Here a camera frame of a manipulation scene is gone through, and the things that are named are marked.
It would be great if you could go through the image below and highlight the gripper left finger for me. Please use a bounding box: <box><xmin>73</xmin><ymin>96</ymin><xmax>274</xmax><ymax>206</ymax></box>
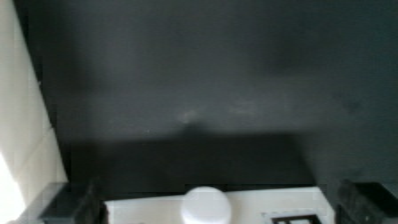
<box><xmin>39</xmin><ymin>183</ymin><xmax>107</xmax><ymax>224</ymax></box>

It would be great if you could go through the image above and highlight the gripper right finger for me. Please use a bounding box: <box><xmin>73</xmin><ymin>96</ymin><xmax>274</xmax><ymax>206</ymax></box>
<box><xmin>336</xmin><ymin>180</ymin><xmax>398</xmax><ymax>224</ymax></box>

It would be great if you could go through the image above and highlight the white front drawer tray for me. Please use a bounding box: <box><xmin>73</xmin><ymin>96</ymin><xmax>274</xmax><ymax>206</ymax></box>
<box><xmin>105</xmin><ymin>187</ymin><xmax>336</xmax><ymax>224</ymax></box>

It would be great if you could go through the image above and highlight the white fence wall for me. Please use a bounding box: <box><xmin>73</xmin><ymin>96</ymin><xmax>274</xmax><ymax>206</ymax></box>
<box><xmin>0</xmin><ymin>0</ymin><xmax>68</xmax><ymax>224</ymax></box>

